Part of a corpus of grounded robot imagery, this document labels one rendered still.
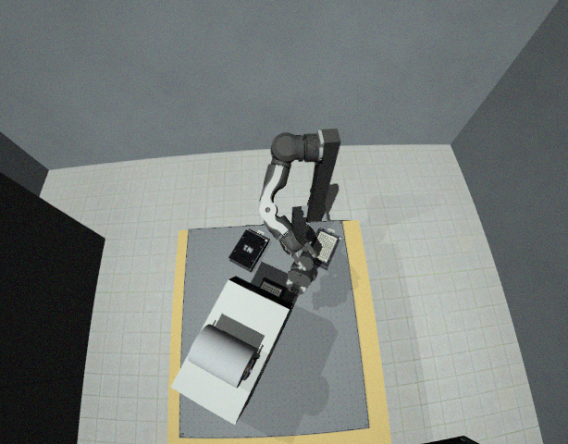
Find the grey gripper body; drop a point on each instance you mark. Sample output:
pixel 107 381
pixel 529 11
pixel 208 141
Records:
pixel 301 277

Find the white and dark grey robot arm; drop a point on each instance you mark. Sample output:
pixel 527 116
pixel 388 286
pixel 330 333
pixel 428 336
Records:
pixel 287 147

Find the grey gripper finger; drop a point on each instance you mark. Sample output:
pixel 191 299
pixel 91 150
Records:
pixel 290 287
pixel 299 291

